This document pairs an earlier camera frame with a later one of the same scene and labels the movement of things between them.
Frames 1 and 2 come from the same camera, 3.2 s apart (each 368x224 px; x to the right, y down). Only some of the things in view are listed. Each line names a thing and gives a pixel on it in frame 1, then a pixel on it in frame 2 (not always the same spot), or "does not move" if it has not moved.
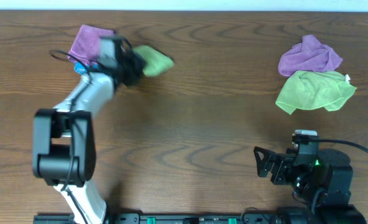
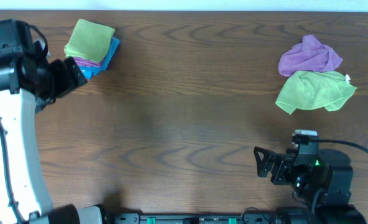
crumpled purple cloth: [309, 55] does not move
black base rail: [200, 218] does not move
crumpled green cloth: [313, 89] does not move
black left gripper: [138, 63] -> [69, 83]
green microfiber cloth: [156, 63] -> [89, 41]
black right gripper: [283, 162] does not move
